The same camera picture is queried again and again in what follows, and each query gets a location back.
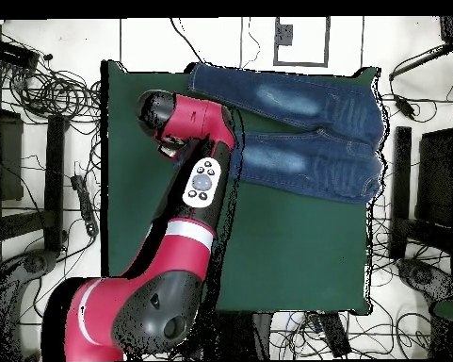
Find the blue denim jeans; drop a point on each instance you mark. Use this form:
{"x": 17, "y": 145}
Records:
{"x": 305, "y": 158}

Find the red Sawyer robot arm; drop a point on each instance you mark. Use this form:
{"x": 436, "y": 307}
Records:
{"x": 173, "y": 256}

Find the dark flat panel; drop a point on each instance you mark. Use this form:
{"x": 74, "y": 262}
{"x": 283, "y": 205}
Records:
{"x": 9, "y": 158}
{"x": 437, "y": 177}

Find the black stand beam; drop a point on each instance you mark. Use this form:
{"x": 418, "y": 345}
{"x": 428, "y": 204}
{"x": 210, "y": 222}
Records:
{"x": 401, "y": 181}
{"x": 54, "y": 181}

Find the small grey box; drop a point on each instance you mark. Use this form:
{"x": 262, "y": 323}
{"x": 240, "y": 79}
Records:
{"x": 284, "y": 34}

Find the dark green table cloth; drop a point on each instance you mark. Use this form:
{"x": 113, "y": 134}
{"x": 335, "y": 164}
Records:
{"x": 305, "y": 256}

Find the black electronics box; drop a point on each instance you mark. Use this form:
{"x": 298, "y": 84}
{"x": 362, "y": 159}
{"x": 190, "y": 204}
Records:
{"x": 13, "y": 54}

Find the black power adapter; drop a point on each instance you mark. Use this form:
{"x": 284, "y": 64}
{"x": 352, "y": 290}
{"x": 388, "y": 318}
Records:
{"x": 404, "y": 106}

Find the long black power strip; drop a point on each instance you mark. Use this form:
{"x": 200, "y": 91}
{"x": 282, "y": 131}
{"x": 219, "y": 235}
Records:
{"x": 335, "y": 335}

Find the grey rectangular frame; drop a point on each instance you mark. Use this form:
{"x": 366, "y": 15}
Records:
{"x": 327, "y": 41}

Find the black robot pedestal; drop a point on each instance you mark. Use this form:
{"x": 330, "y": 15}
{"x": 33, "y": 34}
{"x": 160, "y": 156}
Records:
{"x": 241, "y": 335}

